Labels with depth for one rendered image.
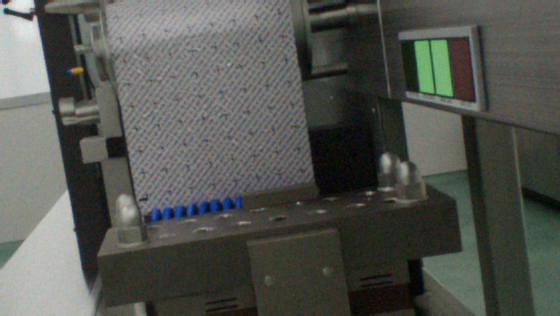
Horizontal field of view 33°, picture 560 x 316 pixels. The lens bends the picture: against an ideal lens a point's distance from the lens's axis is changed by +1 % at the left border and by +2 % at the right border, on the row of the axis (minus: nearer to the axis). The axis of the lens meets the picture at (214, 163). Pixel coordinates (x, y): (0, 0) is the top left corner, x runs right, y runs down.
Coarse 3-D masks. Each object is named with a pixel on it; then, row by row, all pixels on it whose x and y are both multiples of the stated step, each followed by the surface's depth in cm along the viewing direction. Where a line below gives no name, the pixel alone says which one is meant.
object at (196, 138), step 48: (144, 96) 121; (192, 96) 121; (240, 96) 121; (288, 96) 121; (144, 144) 121; (192, 144) 122; (240, 144) 122; (288, 144) 122; (144, 192) 122; (192, 192) 122; (240, 192) 122
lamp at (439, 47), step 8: (432, 40) 87; (440, 40) 84; (432, 48) 88; (440, 48) 85; (440, 56) 85; (440, 64) 86; (448, 64) 83; (440, 72) 86; (448, 72) 84; (440, 80) 87; (448, 80) 84; (440, 88) 87; (448, 88) 84
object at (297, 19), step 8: (288, 0) 121; (296, 0) 121; (296, 8) 121; (296, 16) 121; (296, 24) 121; (296, 32) 121; (304, 32) 121; (104, 40) 120; (296, 40) 121; (304, 40) 121; (296, 48) 122; (304, 48) 122; (304, 56) 123; (304, 64) 126
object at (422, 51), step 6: (420, 42) 92; (426, 42) 89; (420, 48) 92; (426, 48) 90; (420, 54) 92; (426, 54) 90; (420, 60) 93; (426, 60) 90; (420, 66) 93; (426, 66) 91; (420, 72) 93; (426, 72) 91; (420, 78) 94; (426, 78) 91; (420, 84) 94; (426, 84) 92; (432, 84) 89; (420, 90) 94; (426, 90) 92; (432, 90) 90
